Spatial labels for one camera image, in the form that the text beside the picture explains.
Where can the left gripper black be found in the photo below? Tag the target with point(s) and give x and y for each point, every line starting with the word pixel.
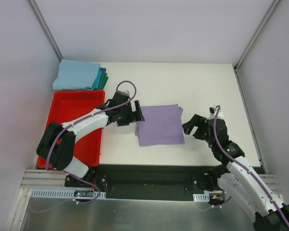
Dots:
pixel 131 113

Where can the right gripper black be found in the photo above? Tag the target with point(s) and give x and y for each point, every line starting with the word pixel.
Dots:
pixel 199 128

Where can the purple t shirt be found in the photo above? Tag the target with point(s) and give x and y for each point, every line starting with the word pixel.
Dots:
pixel 162 126

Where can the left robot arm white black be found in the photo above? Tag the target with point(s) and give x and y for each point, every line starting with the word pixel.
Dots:
pixel 58 141

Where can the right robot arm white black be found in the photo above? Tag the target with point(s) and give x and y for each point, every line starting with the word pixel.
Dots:
pixel 237 177

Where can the green folded shirt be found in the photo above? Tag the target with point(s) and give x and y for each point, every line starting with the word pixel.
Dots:
pixel 104 81

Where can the teal folded shirt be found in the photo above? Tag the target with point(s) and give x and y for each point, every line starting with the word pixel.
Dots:
pixel 97 81

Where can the dark blue folded shirt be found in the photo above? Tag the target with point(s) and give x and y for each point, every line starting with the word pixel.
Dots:
pixel 101 79

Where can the red plastic bin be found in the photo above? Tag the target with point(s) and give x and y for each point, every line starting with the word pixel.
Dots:
pixel 70 105

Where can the light blue folded shirt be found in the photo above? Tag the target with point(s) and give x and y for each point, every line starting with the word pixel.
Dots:
pixel 76 75

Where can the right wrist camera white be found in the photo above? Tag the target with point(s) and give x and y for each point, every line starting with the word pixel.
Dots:
pixel 215 112

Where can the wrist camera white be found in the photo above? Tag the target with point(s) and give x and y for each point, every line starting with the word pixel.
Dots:
pixel 127 92
pixel 215 112

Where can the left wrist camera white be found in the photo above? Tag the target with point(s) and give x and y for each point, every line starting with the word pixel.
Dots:
pixel 127 92

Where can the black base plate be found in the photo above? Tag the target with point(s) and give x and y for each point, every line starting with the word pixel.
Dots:
pixel 143 182

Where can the right white cable duct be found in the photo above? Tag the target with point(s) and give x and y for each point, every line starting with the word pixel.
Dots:
pixel 201 197

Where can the white cable duct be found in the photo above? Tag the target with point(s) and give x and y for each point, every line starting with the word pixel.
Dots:
pixel 201 197
pixel 67 194

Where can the right table edge rail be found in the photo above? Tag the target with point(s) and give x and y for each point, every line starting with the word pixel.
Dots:
pixel 244 100

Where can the left white cable duct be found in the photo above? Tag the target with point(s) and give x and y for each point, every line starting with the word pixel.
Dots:
pixel 67 194

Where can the aluminium rail front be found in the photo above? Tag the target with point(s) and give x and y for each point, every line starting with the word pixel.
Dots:
pixel 38 178

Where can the right aluminium frame post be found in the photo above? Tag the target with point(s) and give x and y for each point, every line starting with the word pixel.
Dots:
pixel 256 34

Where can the aluminium frame post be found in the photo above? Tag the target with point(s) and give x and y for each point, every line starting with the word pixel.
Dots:
pixel 45 29
pixel 256 34

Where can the left aluminium frame post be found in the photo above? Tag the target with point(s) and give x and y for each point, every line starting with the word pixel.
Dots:
pixel 45 29

